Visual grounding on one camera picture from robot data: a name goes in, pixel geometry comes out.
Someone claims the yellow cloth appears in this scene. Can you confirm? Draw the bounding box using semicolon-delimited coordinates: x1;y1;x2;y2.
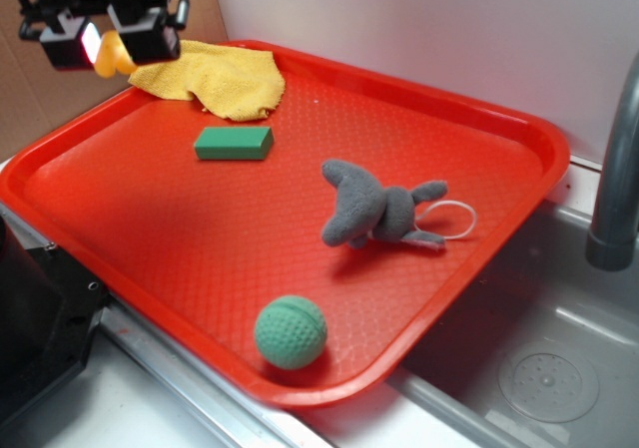
129;40;286;122

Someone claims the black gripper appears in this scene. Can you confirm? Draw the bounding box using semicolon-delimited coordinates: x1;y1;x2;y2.
18;0;190;71

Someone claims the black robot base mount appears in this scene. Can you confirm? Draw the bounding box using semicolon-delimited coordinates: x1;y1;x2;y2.
1;222;108;427

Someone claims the grey sink basin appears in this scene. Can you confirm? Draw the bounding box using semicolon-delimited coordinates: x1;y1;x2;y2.
389;203;638;447

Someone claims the green dimpled ball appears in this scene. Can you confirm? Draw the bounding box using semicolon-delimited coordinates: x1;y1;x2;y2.
254;295;328;370

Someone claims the grey plush toy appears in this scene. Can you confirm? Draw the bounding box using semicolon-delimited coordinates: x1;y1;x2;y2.
321;159;478;250

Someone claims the yellow rubber duck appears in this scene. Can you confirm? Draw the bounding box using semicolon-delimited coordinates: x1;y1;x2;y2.
93;30;137;79

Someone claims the red plastic tray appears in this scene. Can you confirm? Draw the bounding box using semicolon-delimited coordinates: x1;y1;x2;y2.
1;47;569;409

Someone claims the grey faucet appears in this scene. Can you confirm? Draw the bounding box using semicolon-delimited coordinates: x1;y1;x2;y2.
585;60;638;271

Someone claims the green rectangular block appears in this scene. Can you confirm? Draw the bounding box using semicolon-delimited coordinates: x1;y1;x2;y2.
194;127;275;161

